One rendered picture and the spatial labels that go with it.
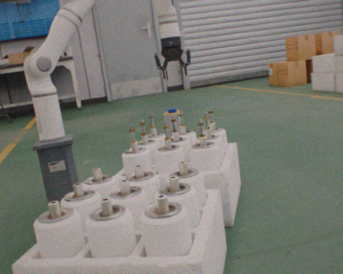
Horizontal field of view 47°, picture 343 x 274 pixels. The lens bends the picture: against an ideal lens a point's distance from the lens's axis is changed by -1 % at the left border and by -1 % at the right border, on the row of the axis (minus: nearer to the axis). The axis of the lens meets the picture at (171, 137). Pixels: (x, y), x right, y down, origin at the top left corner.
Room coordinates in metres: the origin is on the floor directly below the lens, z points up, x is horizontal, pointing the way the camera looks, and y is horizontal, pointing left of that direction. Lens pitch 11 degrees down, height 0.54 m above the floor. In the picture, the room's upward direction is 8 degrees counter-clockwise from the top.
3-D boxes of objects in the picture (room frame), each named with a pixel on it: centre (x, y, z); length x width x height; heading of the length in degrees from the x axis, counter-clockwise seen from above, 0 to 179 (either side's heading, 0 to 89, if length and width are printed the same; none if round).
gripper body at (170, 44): (1.51, -0.05, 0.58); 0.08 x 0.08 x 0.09
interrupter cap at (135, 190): (0.88, 0.12, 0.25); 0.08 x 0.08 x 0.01
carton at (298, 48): (5.05, -1.77, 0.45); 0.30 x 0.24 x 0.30; 13
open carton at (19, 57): (5.85, 2.02, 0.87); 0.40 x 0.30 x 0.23; 88
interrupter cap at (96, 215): (0.77, 0.15, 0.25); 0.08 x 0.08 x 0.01
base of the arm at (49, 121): (1.50, 0.45, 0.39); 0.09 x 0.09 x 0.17; 12
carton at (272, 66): (5.34, -1.61, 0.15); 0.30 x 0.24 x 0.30; 101
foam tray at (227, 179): (1.40, -0.02, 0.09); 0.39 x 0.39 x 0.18; 75
